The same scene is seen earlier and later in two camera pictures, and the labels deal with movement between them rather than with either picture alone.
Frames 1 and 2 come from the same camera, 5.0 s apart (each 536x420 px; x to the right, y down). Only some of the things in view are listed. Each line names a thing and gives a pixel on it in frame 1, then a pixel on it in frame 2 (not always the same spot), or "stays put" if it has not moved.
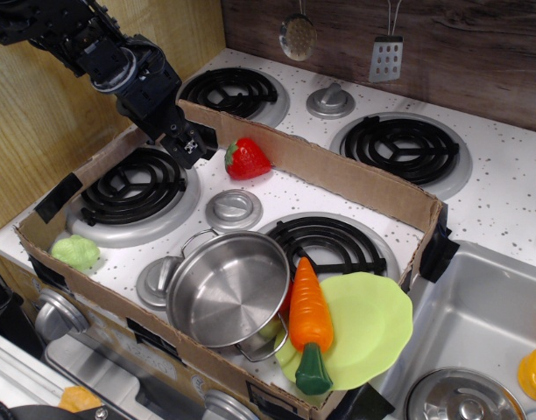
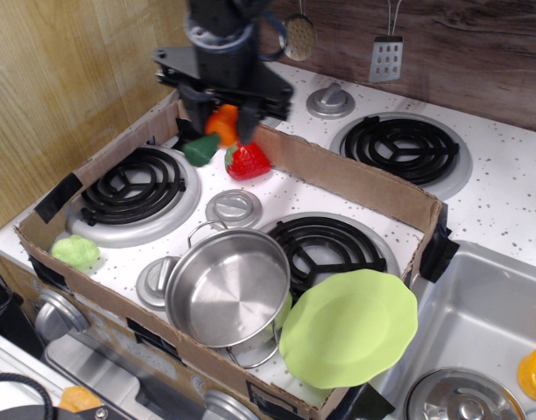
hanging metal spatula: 387,53 stays put
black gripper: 146,90 -> 229,73
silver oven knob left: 56,316 stays put
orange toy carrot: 311,326 -> 222,128
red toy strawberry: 246,159 stays put
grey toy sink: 486,311 stays put
